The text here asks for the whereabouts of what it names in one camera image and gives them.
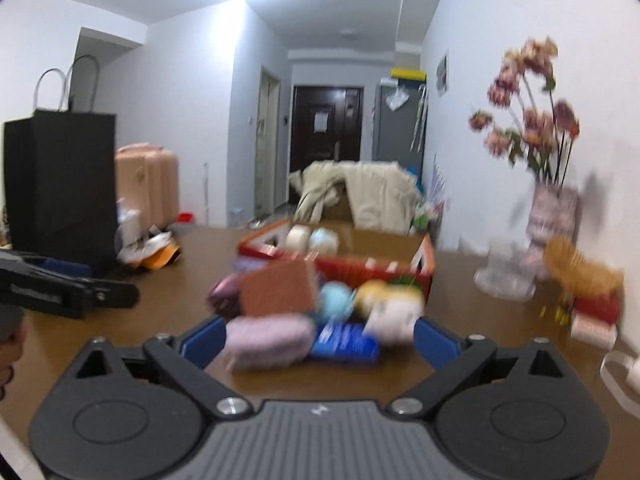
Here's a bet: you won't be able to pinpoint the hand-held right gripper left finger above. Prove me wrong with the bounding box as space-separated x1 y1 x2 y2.
75 316 252 419

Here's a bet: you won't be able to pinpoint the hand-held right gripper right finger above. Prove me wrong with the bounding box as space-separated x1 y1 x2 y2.
389 317 571 419

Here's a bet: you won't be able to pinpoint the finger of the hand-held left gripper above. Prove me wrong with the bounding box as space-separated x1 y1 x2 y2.
0 269 141 321
0 249 94 281

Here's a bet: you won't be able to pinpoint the white plush toy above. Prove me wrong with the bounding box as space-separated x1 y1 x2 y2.
363 299 425 347

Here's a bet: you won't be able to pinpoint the maroon pouch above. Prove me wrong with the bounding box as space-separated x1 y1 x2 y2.
207 274 247 317

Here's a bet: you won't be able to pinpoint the pinkish purple fuzzy cloth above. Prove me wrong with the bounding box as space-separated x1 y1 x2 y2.
226 314 316 372

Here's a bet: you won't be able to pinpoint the yellow plush toy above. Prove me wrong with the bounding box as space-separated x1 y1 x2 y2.
354 280 393 311

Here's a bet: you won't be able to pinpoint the dark blue printed packet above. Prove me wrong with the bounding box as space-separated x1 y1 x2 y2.
309 322 382 364

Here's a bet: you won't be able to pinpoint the orange-brown sponge block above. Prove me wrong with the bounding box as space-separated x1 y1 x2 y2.
239 259 321 317

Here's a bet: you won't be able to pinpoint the light blue fuzzy cloth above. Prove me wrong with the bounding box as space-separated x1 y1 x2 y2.
318 282 357 323

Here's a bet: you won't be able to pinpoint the orange cardboard box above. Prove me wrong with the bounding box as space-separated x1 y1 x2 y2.
237 217 436 306

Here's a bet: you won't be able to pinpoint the white soft roll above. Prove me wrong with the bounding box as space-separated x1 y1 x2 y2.
286 225 314 252

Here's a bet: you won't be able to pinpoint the pale teal soft roll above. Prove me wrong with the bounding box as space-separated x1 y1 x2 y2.
309 229 341 257

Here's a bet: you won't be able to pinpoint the person's left hand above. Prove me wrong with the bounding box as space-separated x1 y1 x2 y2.
0 305 26 401

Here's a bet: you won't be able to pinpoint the black paper bag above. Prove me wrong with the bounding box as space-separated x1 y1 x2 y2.
3 55 119 278

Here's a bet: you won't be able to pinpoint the orange snack packet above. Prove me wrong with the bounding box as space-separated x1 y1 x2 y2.
136 243 184 271

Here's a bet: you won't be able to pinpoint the clear glass dish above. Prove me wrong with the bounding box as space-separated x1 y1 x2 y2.
473 238 537 303

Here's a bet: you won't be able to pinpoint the pink suitcase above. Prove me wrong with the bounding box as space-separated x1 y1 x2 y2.
115 143 180 228

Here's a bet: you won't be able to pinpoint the purple decorative flowers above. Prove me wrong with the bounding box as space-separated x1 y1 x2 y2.
425 155 451 221

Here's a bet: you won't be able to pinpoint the white thread roll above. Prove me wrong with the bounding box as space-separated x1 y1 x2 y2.
570 314 619 349

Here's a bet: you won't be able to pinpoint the red box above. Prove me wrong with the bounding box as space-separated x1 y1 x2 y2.
573 294 622 326

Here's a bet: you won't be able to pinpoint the beige coat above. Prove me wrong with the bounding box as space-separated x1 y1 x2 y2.
289 160 426 237

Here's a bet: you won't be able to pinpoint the pink patterned vase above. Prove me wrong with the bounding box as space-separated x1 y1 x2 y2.
525 182 580 261

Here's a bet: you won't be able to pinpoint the interior door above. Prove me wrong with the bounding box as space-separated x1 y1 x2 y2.
254 66 282 217

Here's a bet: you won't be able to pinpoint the grey refrigerator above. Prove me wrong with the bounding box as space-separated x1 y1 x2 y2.
372 80 427 171

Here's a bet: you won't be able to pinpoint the white hanging umbrella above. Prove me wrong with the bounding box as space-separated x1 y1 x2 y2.
410 85 429 153

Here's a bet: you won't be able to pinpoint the dark brown entrance door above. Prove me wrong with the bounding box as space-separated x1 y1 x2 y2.
291 85 364 163

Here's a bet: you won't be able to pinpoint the clear plastic bag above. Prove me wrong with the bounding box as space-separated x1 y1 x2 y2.
385 86 412 113

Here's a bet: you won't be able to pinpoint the pink artificial flowers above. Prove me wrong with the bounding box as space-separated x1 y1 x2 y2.
468 36 582 186

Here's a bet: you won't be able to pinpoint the white cable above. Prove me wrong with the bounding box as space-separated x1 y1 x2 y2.
599 350 640 411

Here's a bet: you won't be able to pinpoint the wall picture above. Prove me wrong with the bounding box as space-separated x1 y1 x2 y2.
435 50 450 98

